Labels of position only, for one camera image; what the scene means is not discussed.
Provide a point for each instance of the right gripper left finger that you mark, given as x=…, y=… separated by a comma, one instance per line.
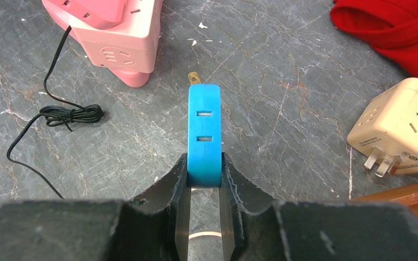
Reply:
x=154, y=225

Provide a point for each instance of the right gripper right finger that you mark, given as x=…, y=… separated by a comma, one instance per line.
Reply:
x=255, y=226

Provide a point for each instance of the beige cube plug adapter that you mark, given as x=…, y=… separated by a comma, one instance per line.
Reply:
x=387, y=131

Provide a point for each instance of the pink cube socket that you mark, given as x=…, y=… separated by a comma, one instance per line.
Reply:
x=121, y=36

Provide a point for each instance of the red cloth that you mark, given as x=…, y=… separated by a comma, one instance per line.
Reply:
x=389, y=27

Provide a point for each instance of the blue plug adapter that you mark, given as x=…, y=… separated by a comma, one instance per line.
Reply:
x=204, y=140

